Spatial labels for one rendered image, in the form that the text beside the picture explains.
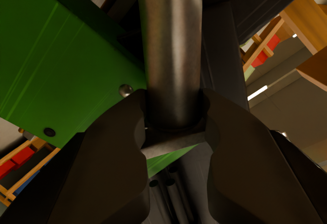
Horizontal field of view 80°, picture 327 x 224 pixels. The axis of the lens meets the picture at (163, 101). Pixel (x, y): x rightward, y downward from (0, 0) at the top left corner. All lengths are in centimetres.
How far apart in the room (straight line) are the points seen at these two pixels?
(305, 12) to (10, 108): 92
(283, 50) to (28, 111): 945
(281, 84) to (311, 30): 675
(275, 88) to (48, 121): 762
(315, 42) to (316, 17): 9
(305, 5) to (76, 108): 89
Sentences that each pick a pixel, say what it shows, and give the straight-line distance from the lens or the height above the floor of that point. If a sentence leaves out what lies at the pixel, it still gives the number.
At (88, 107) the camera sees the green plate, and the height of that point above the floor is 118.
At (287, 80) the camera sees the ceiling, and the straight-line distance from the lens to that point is 767.
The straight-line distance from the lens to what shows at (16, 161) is 559.
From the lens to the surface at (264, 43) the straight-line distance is 346.
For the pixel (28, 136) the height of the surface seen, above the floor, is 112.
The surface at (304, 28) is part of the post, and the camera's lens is 96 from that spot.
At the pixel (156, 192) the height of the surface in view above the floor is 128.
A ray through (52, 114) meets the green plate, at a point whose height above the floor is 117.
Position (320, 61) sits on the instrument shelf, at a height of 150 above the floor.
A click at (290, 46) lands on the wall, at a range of 953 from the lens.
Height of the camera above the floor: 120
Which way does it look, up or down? 7 degrees up
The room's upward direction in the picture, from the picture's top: 135 degrees clockwise
